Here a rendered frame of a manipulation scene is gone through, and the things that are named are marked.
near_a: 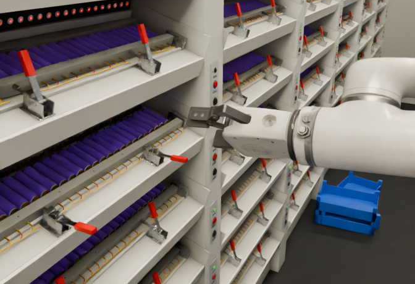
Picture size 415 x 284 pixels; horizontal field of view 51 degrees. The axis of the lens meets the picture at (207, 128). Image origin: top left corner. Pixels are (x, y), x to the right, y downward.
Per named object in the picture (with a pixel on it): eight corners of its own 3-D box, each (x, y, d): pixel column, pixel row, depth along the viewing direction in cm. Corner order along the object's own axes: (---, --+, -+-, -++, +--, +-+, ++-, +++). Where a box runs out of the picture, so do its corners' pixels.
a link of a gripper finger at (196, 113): (215, 121, 60) (176, 118, 64) (225, 129, 63) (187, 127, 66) (221, 100, 61) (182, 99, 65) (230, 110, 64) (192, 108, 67)
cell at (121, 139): (107, 133, 93) (131, 147, 91) (101, 136, 91) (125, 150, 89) (108, 126, 92) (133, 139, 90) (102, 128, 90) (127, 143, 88)
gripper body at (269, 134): (290, 147, 56) (215, 141, 62) (310, 171, 64) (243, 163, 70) (301, 96, 58) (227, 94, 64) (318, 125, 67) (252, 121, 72)
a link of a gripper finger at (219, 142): (247, 149, 70) (211, 146, 73) (254, 156, 72) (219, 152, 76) (251, 131, 71) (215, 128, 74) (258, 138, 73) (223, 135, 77)
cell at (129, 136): (113, 129, 94) (136, 143, 93) (108, 133, 93) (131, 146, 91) (115, 123, 94) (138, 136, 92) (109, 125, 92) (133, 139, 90)
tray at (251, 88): (288, 82, 163) (302, 49, 156) (217, 138, 113) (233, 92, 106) (242, 60, 169) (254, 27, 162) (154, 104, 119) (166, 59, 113)
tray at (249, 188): (282, 172, 177) (294, 145, 170) (215, 257, 127) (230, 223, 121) (239, 149, 183) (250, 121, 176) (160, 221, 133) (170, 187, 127)
